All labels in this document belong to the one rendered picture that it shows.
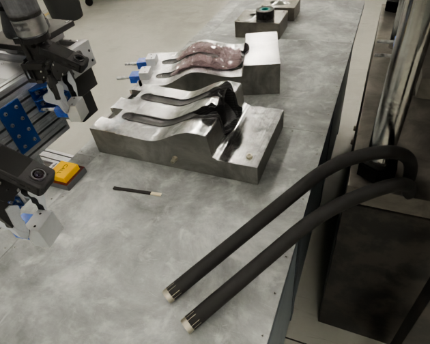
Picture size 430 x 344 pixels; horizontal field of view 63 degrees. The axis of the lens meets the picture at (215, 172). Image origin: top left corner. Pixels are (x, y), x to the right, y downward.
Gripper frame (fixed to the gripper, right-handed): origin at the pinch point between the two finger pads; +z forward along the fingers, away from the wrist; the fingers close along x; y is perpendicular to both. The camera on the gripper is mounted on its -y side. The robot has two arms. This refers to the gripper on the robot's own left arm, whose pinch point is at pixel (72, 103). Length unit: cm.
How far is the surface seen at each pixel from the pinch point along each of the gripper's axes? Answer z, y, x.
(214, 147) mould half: 7.1, -41.7, 10.0
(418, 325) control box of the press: 40, -92, 36
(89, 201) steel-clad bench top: 15.0, -9.7, 23.0
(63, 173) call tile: 11.3, -0.6, 16.9
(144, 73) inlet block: 7.1, -10.4, -30.2
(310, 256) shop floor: 95, -74, -18
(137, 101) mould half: 6.1, -14.5, -10.5
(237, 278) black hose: 10, -51, 45
